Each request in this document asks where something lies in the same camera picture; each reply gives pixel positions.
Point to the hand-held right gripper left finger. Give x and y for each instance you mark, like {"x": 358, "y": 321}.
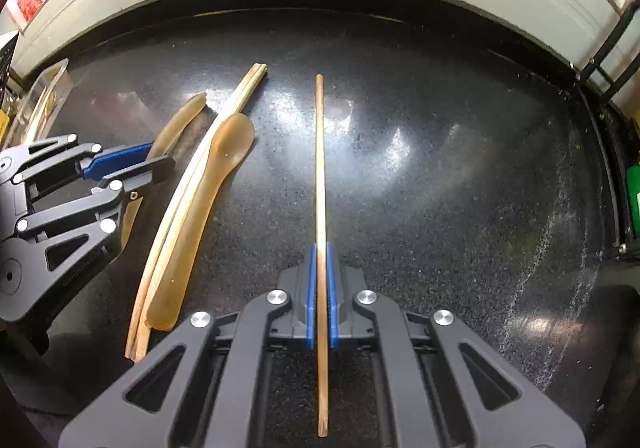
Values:
{"x": 312, "y": 298}

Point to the translucent brown spoon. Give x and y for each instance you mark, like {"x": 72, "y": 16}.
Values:
{"x": 235, "y": 138}
{"x": 187, "y": 110}

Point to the green box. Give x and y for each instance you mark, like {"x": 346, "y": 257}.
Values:
{"x": 634, "y": 203}

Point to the clear plastic tray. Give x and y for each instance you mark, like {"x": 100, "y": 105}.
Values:
{"x": 45, "y": 78}

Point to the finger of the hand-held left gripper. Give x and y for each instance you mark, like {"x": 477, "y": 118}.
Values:
{"x": 145, "y": 175}
{"x": 120, "y": 160}

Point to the yellow cardboard box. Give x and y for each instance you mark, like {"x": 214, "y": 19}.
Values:
{"x": 4, "y": 125}

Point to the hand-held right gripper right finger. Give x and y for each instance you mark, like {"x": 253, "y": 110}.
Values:
{"x": 332, "y": 308}

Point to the long brown chopstick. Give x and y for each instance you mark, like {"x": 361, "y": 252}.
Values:
{"x": 320, "y": 153}

